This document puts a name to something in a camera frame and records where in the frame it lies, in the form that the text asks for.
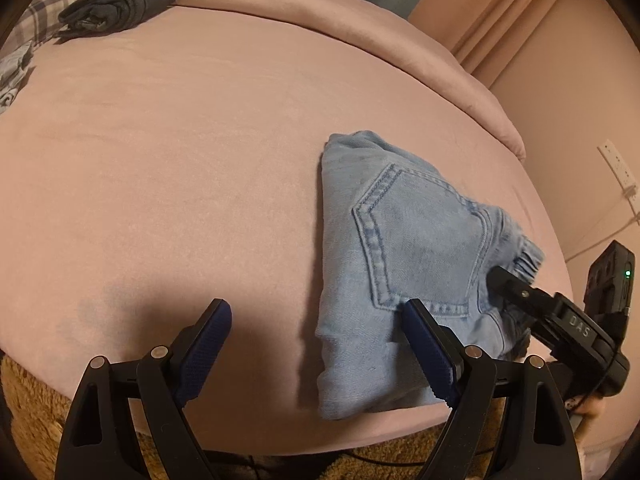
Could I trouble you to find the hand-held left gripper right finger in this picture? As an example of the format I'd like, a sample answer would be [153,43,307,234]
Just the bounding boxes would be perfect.
[402,298,586,480]

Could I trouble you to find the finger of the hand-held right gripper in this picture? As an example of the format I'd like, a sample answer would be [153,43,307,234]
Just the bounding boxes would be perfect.
[486,266,557,329]

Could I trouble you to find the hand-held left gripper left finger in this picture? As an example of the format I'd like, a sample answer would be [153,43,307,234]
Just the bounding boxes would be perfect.
[55,298,233,480]

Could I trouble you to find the light blue denim pants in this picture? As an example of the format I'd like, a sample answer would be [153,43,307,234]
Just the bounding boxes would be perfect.
[315,131,546,421]

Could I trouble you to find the person's right hand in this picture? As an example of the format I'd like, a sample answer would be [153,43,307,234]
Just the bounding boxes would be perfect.
[567,392,608,423]

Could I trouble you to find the white power strip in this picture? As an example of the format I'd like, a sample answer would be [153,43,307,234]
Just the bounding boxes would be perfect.
[597,139,637,187]

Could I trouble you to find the brown fuzzy cloth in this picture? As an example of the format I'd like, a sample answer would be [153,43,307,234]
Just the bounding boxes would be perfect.
[0,355,506,480]

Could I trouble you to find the pink bed blanket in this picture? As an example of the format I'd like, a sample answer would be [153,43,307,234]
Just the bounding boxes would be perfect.
[0,2,576,453]

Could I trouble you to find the pink duvet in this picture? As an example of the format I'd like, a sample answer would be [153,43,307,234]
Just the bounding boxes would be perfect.
[55,0,526,161]

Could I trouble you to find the pink curtain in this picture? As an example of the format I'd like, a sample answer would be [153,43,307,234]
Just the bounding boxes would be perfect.
[410,0,581,83]

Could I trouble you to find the pale blue patterned cloth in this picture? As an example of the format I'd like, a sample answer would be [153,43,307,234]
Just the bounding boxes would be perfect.
[0,42,37,115]

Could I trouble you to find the dark grey folded cloth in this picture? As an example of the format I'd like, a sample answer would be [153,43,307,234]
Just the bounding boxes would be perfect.
[52,0,179,41]

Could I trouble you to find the plaid cloth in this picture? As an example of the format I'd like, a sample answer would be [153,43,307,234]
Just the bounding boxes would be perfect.
[10,0,83,55]

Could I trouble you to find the black cable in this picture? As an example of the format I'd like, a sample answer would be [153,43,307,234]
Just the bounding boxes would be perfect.
[344,451,427,465]

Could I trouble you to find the white charging cable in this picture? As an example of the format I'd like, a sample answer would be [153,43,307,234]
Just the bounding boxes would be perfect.
[565,185,640,263]

